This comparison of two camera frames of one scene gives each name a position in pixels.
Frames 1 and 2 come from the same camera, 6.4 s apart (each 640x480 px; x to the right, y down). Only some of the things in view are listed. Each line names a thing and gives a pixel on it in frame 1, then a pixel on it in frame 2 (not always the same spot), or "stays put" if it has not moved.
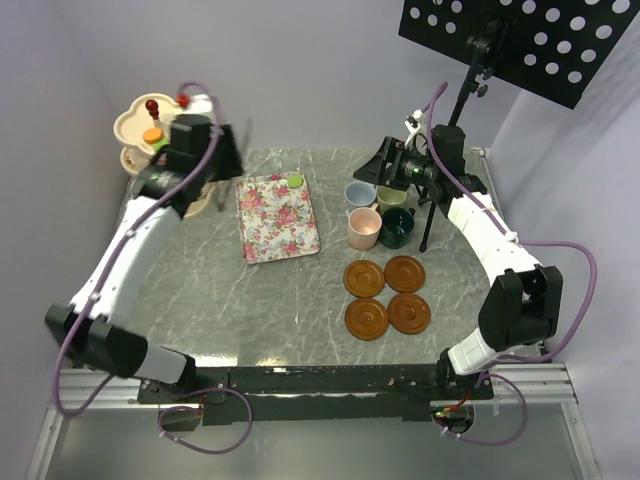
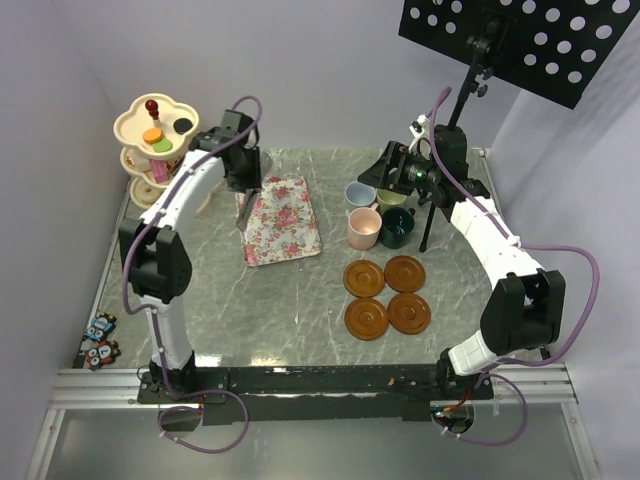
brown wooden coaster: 364,278 stays put
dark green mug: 396,225 stays put
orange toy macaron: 152,135 stays put
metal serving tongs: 225,184 → 243,217
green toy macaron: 157,145 stays put
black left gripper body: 225,162 → 249,175
